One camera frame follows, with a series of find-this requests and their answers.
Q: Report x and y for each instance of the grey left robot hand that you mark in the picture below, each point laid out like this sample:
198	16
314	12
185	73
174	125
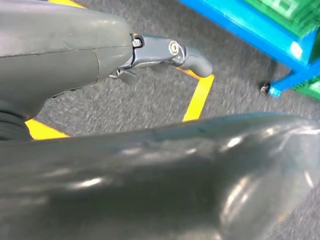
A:
75	49

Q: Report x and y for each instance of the blue metal shelf rack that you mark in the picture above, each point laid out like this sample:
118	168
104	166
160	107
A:
250	30

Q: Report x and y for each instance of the yellow floor tape square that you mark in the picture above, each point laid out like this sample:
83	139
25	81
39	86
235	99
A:
200	96

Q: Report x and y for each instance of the black rack caster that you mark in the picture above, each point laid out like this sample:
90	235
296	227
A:
265	88

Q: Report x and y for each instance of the green plastic crate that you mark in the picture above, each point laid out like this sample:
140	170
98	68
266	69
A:
287	13
309	89

